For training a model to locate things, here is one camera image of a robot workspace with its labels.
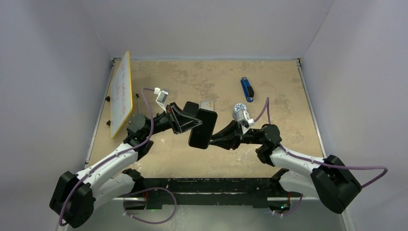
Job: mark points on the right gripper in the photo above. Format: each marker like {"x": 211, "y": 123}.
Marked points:
{"x": 229, "y": 139}

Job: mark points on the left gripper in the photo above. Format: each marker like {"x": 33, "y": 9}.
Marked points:
{"x": 181, "y": 121}

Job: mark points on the white phone case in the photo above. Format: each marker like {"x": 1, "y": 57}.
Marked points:
{"x": 206, "y": 105}

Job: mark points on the black smartphone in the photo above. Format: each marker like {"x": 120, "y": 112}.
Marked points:
{"x": 191, "y": 108}

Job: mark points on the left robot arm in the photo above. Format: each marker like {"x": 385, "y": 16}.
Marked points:
{"x": 77, "y": 195}

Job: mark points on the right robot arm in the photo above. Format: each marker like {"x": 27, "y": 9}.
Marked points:
{"x": 327, "y": 179}

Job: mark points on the black square pad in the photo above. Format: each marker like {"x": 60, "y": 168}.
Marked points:
{"x": 200, "y": 136}

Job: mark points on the blue white jar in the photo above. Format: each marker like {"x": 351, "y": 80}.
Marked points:
{"x": 237, "y": 107}

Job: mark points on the blue stapler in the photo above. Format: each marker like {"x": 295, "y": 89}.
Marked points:
{"x": 247, "y": 89}

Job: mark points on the yellow framed whiteboard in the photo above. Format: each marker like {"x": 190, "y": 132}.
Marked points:
{"x": 121, "y": 97}

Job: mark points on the metal whiteboard stand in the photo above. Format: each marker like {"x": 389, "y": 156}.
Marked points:
{"x": 108, "y": 99}

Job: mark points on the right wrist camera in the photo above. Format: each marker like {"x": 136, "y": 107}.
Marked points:
{"x": 243, "y": 118}

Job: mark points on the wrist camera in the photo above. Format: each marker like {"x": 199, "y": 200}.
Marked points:
{"x": 161, "y": 97}
{"x": 243, "y": 118}

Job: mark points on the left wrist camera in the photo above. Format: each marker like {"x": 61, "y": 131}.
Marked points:
{"x": 161, "y": 97}

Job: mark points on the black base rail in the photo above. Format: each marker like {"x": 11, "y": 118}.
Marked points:
{"x": 154, "y": 193}

